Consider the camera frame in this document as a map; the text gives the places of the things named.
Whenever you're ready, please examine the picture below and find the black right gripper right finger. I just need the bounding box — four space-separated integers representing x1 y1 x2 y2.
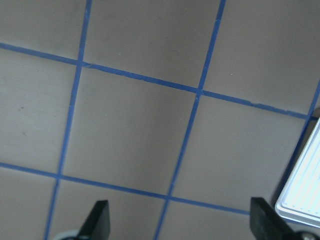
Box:
250 197 297 240

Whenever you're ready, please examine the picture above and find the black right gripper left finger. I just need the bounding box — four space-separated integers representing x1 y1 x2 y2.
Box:
76 200 111 240

